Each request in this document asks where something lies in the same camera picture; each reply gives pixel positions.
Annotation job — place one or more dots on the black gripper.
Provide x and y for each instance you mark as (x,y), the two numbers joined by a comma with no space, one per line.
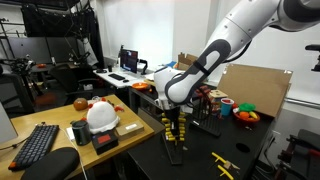
(173,118)

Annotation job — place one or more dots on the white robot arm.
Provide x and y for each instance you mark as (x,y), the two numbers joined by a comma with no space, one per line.
(236,30)

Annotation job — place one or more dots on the black stand with red keys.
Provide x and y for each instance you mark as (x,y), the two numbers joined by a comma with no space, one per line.
(205,117)

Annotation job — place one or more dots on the small brown cardboard box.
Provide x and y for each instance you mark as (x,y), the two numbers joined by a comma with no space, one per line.
(129,130)

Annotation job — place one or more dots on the teal cup with red block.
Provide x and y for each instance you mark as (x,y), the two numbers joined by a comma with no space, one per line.
(226,106)

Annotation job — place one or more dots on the white chicken plush toy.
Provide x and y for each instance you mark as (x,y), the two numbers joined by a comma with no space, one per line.
(101,117)

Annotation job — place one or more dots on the computer monitor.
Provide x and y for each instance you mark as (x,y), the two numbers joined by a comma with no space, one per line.
(128,60)

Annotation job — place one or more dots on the red bowl with toy fruit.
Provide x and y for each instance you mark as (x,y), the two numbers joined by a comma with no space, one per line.
(245,112)

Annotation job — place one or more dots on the black cylindrical speaker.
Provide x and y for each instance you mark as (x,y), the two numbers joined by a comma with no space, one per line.
(81,132)

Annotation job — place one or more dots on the brown cardboard sheet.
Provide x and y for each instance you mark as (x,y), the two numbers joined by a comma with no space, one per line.
(266,88)

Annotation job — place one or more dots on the black office chair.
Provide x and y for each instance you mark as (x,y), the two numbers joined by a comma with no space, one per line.
(74,88)

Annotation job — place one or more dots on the black keyboard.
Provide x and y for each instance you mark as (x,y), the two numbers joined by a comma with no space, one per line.
(37,145)

